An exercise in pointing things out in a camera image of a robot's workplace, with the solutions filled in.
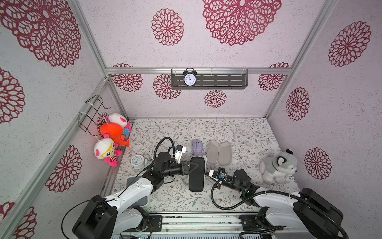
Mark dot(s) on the black wire basket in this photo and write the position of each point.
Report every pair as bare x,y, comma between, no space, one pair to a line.
88,118

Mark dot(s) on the purple folded umbrella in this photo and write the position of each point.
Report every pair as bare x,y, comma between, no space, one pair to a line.
197,148

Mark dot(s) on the white pink plush doll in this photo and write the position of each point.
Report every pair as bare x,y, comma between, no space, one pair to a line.
121,121

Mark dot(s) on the grey husky plush toy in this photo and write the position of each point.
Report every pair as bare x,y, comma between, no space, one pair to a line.
275,169

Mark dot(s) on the grey tray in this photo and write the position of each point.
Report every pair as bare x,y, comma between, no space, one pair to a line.
143,202

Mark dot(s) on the black alarm clock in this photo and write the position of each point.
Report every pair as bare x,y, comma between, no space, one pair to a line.
190,76

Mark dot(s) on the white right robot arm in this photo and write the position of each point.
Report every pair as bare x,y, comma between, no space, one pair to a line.
305,210

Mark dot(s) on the grey wall shelf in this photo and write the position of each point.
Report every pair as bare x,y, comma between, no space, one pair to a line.
211,81

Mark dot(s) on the striped plush doll with glasses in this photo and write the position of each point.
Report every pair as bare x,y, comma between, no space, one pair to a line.
105,149

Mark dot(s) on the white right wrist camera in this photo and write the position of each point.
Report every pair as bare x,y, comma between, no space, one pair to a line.
218,174

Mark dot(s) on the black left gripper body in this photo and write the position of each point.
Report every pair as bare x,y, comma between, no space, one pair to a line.
176,169

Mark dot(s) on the white table alarm clock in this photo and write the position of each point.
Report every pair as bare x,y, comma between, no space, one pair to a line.
139,162

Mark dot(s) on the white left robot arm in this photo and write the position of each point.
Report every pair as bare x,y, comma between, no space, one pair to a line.
104,217

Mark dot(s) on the orange plush toy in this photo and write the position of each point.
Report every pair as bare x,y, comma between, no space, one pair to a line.
114,132

